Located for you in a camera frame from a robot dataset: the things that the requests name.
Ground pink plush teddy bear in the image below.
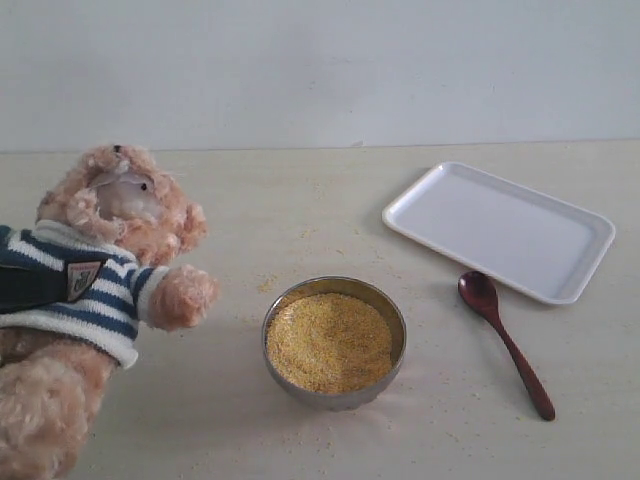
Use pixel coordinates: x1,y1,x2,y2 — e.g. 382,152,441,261
1,144,218,479

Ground dark red wooden spoon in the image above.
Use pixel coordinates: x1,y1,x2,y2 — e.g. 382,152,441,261
457,271,556,421

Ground yellow millet grains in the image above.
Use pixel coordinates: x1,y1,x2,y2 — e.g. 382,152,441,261
266,293,393,394

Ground stainless steel bowl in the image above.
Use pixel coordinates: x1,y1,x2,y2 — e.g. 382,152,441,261
262,275,407,412

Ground white rectangular plastic tray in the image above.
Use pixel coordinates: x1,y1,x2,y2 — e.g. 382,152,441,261
382,162,616,305

